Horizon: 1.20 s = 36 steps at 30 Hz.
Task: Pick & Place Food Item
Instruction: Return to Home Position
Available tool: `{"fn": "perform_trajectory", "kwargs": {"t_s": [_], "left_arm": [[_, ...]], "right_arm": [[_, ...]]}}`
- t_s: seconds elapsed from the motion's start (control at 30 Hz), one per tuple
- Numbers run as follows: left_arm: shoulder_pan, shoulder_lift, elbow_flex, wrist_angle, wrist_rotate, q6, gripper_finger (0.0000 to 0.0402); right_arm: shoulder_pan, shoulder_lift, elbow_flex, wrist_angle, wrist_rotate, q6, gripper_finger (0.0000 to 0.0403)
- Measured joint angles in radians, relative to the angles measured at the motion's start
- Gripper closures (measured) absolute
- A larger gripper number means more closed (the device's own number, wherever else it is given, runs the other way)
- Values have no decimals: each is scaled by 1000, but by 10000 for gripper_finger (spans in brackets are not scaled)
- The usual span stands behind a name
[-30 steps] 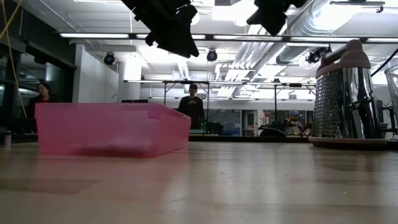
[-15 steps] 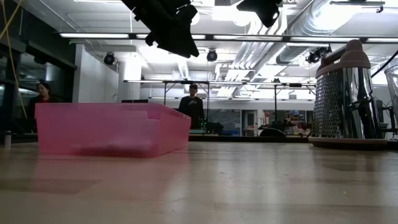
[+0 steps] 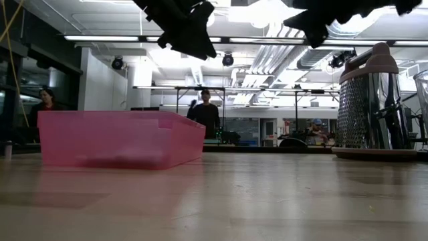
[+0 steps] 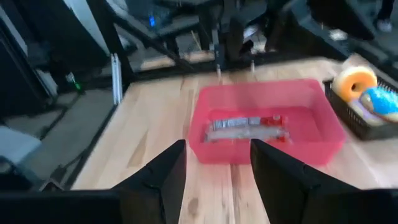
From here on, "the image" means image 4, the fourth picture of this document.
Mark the blue frosted donut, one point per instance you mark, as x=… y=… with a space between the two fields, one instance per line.
x=382 y=101

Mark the blue donut white drizzle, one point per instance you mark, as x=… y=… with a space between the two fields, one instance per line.
x=340 y=87

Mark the black leaning panel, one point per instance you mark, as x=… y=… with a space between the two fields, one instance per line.
x=28 y=68

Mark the pink translucent plastic tray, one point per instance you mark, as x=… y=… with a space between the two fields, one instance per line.
x=311 y=140

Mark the silver metal bracket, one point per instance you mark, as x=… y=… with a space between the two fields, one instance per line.
x=116 y=77

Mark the red silver candy package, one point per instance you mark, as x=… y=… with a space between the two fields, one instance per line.
x=242 y=130

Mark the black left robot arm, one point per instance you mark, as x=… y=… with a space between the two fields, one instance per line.
x=233 y=37

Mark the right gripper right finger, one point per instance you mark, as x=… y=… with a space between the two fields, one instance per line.
x=280 y=193

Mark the pale grey chair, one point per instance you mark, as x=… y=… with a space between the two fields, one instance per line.
x=18 y=143

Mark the person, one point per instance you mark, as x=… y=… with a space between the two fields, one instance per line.
x=385 y=26

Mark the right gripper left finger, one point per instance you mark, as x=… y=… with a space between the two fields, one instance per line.
x=161 y=193

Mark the black mesh basket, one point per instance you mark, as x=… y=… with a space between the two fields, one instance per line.
x=342 y=116

